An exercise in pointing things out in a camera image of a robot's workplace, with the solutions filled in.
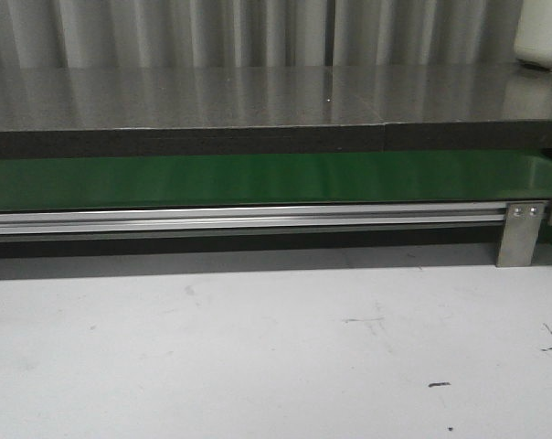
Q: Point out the grey curtain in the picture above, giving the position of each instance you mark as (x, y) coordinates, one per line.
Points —
(145, 34)

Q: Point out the steel conveyor support bracket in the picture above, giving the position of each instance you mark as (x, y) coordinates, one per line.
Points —
(521, 229)

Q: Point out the white plastic container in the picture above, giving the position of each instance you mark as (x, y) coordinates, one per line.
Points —
(533, 37)

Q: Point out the green conveyor belt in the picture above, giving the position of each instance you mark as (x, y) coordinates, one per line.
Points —
(217, 180)

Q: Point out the aluminium conveyor side rail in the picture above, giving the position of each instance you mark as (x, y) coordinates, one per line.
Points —
(245, 218)

